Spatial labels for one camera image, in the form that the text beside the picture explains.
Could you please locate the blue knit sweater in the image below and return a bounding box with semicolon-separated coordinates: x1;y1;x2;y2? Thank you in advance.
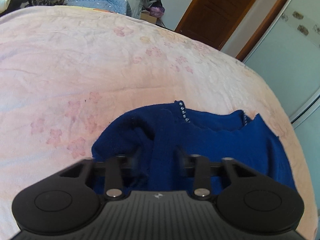
92;101;295;191

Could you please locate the pink floral bed sheet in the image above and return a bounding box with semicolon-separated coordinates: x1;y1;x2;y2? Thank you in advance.
1;6;318;239

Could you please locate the white sliding wardrobe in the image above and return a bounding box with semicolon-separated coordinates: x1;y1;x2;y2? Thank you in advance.
241;0;320;221

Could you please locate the cardboard box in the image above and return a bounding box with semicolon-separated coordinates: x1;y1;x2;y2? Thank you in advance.
140;11;157;24

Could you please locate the purple cloth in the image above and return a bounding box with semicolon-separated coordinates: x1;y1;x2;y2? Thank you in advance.
149;7;165;18

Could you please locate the brown wooden door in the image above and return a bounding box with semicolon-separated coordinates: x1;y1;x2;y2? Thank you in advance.
175;0;288;61

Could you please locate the light blue fleece blanket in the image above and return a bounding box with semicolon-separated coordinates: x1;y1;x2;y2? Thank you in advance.
65;0;128;15

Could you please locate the clear plastic bag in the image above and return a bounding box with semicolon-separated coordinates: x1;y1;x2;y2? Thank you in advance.
125;0;151;20

